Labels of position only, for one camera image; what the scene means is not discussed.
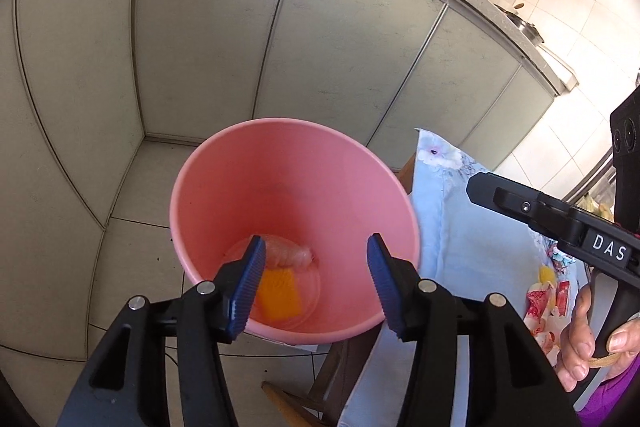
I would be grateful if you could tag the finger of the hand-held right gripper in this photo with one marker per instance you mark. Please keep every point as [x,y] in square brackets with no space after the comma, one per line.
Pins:
[490,189]

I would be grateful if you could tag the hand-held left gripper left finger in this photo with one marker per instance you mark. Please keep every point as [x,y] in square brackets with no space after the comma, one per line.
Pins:
[247,292]

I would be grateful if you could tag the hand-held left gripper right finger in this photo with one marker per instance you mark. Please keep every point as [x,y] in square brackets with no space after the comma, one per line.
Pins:
[382,282]

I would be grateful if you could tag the orange wrapper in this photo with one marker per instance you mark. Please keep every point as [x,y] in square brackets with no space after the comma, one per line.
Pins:
[280,294]

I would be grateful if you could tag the clear plastic wrapper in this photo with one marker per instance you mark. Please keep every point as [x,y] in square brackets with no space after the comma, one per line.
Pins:
[292,257]

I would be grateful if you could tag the pink plastic bucket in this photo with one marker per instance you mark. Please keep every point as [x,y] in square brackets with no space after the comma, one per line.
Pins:
[300,187]

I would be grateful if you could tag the person's right hand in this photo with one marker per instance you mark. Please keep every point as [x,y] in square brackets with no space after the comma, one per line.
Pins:
[575,342]

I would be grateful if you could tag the metal shelf rack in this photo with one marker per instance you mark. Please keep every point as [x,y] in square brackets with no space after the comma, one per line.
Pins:
[595,177]

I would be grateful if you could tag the light blue floral tablecloth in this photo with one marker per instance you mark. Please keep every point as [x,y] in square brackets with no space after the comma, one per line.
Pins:
[475,247]

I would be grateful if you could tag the yellow candy wrapper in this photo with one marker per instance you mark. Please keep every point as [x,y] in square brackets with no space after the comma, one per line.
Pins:
[546,275]

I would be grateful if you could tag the white red printed wrapper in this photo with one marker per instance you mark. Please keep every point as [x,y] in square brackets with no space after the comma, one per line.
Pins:
[537,307]

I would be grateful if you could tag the steel tray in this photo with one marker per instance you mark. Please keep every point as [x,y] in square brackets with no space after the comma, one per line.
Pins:
[560,67]

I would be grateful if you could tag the steel pot with lid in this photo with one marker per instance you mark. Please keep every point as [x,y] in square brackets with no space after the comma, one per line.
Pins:
[525,29]

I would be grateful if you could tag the purple clothing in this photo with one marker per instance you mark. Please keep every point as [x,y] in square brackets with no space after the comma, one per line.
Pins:
[615,402]

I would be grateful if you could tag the grey kitchen cabinet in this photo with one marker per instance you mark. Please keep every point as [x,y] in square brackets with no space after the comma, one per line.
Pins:
[210,37]

